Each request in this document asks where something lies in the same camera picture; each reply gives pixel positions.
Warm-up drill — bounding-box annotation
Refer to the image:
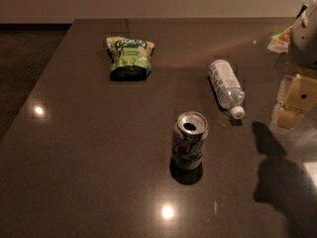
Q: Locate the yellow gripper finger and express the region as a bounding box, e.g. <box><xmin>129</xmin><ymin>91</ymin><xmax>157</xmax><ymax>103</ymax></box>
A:
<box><xmin>271</xmin><ymin>103</ymin><xmax>303</xmax><ymax>130</ymax></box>
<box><xmin>277</xmin><ymin>73</ymin><xmax>317</xmax><ymax>114</ymax></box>

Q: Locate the green rice chip bag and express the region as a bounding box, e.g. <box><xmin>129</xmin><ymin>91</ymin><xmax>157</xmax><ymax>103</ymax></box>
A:
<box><xmin>106</xmin><ymin>37</ymin><xmax>155</xmax><ymax>81</ymax></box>

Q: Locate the small snack packet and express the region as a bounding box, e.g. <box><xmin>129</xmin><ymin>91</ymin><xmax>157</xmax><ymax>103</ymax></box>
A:
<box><xmin>267</xmin><ymin>26</ymin><xmax>292</xmax><ymax>54</ymax></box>

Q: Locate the clear plastic water bottle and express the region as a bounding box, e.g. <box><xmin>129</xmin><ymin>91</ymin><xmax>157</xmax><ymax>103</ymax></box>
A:
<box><xmin>208</xmin><ymin>59</ymin><xmax>245</xmax><ymax>120</ymax></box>

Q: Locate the opened green soda can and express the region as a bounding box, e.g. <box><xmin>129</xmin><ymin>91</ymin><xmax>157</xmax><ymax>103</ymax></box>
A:
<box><xmin>171</xmin><ymin>111</ymin><xmax>208</xmax><ymax>171</ymax></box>

